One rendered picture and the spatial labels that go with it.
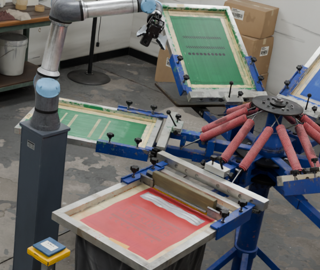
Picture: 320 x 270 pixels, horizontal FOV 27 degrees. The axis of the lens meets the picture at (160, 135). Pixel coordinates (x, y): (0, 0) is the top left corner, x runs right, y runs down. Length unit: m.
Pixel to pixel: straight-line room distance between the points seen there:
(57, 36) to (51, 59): 0.12
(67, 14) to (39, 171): 0.79
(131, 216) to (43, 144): 0.58
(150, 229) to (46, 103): 0.81
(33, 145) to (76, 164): 2.36
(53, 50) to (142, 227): 0.99
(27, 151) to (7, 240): 1.34
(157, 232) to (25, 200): 0.82
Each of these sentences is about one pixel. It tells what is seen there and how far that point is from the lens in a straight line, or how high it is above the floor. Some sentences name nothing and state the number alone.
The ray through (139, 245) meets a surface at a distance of 2.99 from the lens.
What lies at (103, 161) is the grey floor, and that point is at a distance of 5.86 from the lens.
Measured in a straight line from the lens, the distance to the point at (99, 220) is 3.13.
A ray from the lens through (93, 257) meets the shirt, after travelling 3.13.
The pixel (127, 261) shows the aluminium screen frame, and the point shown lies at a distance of 2.85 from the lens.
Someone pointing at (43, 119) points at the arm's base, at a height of 1.26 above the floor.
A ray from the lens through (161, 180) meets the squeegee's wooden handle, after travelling 3.38.
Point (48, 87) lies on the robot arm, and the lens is 3.32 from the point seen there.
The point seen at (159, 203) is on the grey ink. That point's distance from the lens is 3.33.
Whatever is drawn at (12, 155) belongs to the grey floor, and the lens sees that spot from 5.84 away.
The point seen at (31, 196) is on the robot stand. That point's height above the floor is 0.83.
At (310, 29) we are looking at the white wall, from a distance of 7.42.
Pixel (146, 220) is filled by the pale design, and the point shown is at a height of 0.96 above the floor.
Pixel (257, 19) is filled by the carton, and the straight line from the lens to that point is 7.22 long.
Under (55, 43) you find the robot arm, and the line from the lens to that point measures 3.40.
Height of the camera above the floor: 2.57
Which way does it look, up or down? 23 degrees down
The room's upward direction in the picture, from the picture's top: 9 degrees clockwise
